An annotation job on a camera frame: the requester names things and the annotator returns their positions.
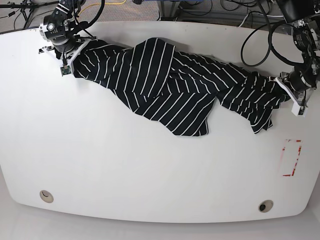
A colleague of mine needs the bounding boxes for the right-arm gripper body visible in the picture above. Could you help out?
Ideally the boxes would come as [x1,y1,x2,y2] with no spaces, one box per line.
[38,34,97,74]

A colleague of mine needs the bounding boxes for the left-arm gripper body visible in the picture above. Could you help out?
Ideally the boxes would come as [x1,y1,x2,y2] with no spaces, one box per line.
[275,70,318,117]

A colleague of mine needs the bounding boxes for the navy white striped T-shirt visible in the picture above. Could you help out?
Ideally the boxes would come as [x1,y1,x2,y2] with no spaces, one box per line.
[73,38,289,137]

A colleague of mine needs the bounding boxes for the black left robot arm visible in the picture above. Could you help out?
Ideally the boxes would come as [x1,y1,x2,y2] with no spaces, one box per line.
[249,0,320,117]

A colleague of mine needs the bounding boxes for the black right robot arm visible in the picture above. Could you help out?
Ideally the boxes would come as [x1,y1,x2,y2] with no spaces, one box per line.
[38,0,105,76]

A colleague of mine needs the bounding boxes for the red tape rectangle marking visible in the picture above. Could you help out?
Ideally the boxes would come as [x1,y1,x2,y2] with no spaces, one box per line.
[279,139,303,177]

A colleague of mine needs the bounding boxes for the right table grommet hole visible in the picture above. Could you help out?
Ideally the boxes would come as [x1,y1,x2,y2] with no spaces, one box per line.
[258,199,274,213]

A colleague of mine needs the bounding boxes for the table grommet hole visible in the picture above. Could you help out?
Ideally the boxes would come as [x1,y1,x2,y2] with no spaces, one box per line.
[258,199,274,213]
[39,190,54,204]

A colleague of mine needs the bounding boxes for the left table grommet hole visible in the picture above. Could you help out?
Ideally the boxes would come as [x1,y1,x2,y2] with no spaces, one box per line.
[39,190,54,204]

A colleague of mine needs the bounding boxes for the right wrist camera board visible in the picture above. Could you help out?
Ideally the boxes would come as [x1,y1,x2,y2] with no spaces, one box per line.
[60,65,72,76]

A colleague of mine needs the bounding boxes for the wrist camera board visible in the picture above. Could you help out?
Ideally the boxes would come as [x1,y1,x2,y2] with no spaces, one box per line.
[60,65,72,76]
[298,106,308,117]

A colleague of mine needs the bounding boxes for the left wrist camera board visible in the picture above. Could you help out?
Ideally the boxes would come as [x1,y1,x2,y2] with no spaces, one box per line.
[298,106,308,117]

